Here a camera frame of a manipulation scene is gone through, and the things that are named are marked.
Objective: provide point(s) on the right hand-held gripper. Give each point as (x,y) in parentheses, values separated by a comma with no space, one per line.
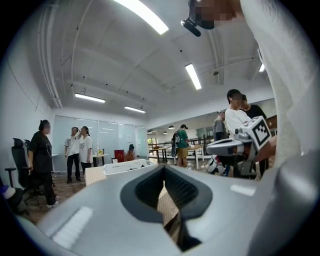
(250,136)

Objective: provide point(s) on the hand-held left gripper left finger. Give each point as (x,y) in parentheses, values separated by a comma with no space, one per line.
(150,190)

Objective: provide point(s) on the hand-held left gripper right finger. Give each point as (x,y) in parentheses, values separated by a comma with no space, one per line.
(180,190)

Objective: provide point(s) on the white plastic laundry basket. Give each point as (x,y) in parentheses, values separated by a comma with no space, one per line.
(125,167)

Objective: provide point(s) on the person's right forearm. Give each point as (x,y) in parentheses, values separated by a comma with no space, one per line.
(268,146)

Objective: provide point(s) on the orange potted plant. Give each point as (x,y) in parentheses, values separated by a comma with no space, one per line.
(130,156)

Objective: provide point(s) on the long wooden table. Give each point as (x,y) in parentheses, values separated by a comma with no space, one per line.
(193,148)

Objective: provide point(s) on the red box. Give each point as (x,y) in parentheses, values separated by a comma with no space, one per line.
(119,155)

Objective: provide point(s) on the grey backpack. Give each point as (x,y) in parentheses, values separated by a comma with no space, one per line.
(176,137)

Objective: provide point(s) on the white desk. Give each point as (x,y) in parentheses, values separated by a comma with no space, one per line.
(100,156)

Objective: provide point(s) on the black pendant lamp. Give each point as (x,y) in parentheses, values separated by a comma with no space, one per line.
(171,127)

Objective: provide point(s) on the person's white shirt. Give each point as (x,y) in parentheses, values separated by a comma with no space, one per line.
(282,75)

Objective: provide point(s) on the long ceiling light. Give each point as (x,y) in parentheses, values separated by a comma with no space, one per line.
(145,13)
(261,67)
(193,76)
(135,109)
(90,98)

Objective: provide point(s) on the black office chair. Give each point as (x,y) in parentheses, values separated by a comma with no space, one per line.
(21,165)

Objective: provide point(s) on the black head-worn camera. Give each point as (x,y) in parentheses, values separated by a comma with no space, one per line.
(191,25)

